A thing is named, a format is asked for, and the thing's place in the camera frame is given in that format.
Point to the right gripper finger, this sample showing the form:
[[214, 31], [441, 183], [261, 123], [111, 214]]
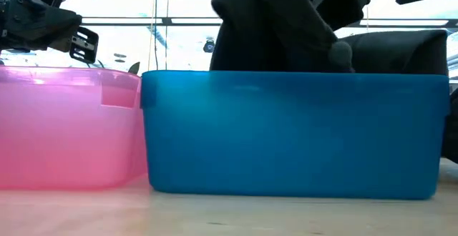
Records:
[[349, 3]]

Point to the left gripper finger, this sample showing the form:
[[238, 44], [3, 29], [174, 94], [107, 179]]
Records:
[[46, 23], [61, 45]]

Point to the green artificial plant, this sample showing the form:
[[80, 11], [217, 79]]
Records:
[[134, 68]]

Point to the red translucent plastic bin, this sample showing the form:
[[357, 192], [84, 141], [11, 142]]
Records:
[[71, 128]]

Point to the round black ceiling lamp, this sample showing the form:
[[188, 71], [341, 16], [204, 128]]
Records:
[[209, 45]]

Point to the blue translucent plastic bin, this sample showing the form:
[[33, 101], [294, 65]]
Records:
[[293, 136]]

